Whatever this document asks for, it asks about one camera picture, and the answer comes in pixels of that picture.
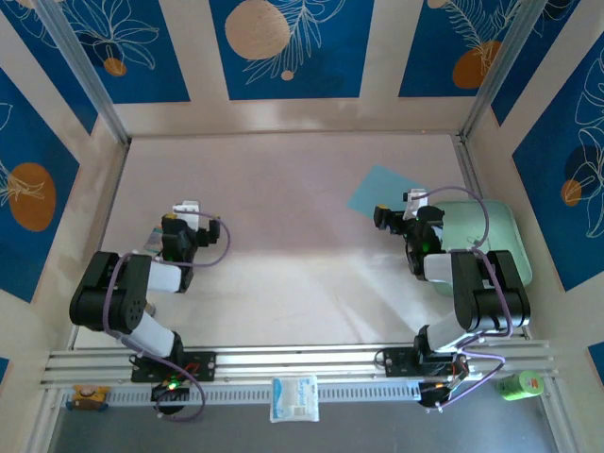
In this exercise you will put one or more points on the light blue paper sheet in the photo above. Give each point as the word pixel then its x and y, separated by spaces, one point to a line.
pixel 377 189

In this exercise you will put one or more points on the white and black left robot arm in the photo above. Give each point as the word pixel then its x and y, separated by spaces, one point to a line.
pixel 108 292

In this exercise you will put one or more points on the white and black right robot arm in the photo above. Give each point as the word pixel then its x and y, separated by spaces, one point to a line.
pixel 472 292

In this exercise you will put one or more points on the small printed sachet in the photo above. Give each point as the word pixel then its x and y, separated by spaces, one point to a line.
pixel 153 240

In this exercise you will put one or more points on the small round container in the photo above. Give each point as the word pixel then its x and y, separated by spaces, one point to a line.
pixel 151 309

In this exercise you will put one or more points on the mint green zipper pouch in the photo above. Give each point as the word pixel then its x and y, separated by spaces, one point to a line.
pixel 505 226

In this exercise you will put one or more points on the black controller board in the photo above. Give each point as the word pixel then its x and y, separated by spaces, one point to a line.
pixel 172 385
pixel 431 391

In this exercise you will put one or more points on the white tissue pack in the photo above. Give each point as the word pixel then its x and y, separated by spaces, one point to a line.
pixel 292 398

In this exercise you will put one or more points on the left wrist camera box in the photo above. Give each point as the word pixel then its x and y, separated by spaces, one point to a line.
pixel 185 206

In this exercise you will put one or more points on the aluminium side rail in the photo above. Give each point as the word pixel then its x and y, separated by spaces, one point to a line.
pixel 469 165
pixel 117 179

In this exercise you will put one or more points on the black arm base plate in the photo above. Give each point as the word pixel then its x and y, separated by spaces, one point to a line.
pixel 207 365
pixel 391 362

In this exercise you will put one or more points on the aluminium mounting rail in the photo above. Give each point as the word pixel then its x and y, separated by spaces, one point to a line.
pixel 292 361

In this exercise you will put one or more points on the aluminium frame post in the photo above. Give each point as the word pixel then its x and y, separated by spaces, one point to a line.
pixel 501 71
pixel 85 71

